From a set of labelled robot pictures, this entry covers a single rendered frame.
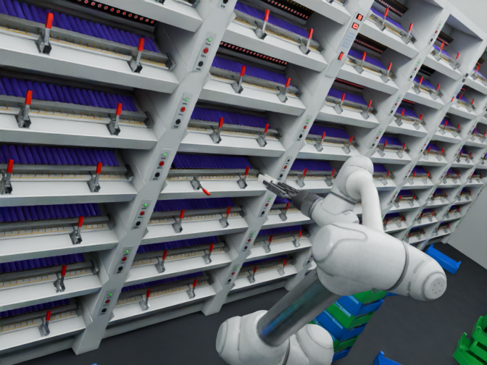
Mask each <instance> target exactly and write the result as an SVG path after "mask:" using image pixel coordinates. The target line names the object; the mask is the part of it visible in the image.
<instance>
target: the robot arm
mask: <svg viewBox="0 0 487 365"><path fill-rule="evenodd" d="M372 174H373V163H372V161H371V160H370V159H368V158H367V157H365V156H362V155H355V156H352V157H350V158H349V159H348V160H347V161H346V162H345V163H344V165H343V166H342V168H341V169H340V171H339V173H338V175H337V176H336V178H335V181H334V183H333V186H332V188H331V190H330V192H329V194H328V195H327V197H326V198H322V197H320V196H318V195H316V194H314V193H308V192H306V191H305V190H297V189H295V188H293V187H291V186H290V185H287V184H286V183H284V182H278V181H277V180H275V179H273V178H271V177H270V176H268V175H264V176H262V175H259V177H258V179H257V182H259V183H261V184H263V185H265V186H267V189H268V190H270V191H271V192H273V193H274V194H276V195H277V196H279V197H281V198H282V199H284V198H287V199H288V200H289V201H293V204H294V207H295V208H296V209H298V210H299V211H301V213H302V214H303V215H304V216H306V217H309V218H310V219H311V220H313V221H315V222H316V223H317V224H318V225H319V226H320V227H321V229H320V230H319V231H318V233H317V234H316V236H315V239H314V241H313V244H312V257H313V259H314V261H315V263H316V265H317V266H316V267H315V268H314V269H313V270H312V271H311V272H310V273H309V274H308V275H307V276H306V277H305V278H304V279H302V280H301V281H300V282H299V283H298V284H297V285H296V286H295V287H294V288H292V289H291V290H290V291H289V292H288V293H287V294H286V295H285V296H284V297H282V298H281V299H280V300H279V301H278V302H277V303H276V304H275V305H274V306H273V307H272V308H271V309H270V310H269V311H265V310H261V311H256V312H254V313H252V314H247V315H245V316H235V317H232V318H229V319H227V320H225V322H223V323H222V324H221V325H220V328H219V330H218V333H217V339H216V350H217V352H218V353H219V356H220V357H221V358H222V359H223V360H225V361H226V362H227V363H229V364H230V365H331V362H332V359H333V352H334V350H333V340H332V337H331V336H330V334H329V333H328V332H327V331H326V330H325V329H323V328H322V327H321V326H318V325H316V324H308V323H309V322H310V321H312V320H313V319H314V318H315V317H316V316H318V315H319V314H321V313H322V312H323V311H324V310H326V309H327V308H328V307H329V306H331V305H332V304H333V303H335V302H336V301H337V300H338V299H339V298H341V297H342V296H343V295H345V296H348V295H354V294H356V293H361V292H365V291H368V290H372V289H373V288H375V289H379V290H384V291H386V292H390V293H395V294H398V295H404V296H408V295H409V296H411V297H412V298H414V299H415V300H419V301H434V300H435V299H437V298H439V297H440V296H442V295H443V294H444V292H445V290H446V275H445V273H444V271H443V269H442V268H441V266H440V265H439V263H438V262H437V261H436V260H435V259H433V258H431V257H430V256H429V255H427V254H426V253H423V252H422V251H420V250H418V249H416V248H415V247H413V246H411V245H410V244H408V243H405V242H404V241H402V240H399V239H396V238H394V237H392V236H390V235H389V234H387V233H384V231H383V223H382V217H381V212H380V202H379V197H378V192H377V189H376V187H375V185H374V182H373V178H372ZM361 199H362V225H360V224H359V220H358V217H357V215H356V214H355V213H354V212H353V211H354V207H355V205H356V203H357V202H358V200H361Z"/></svg>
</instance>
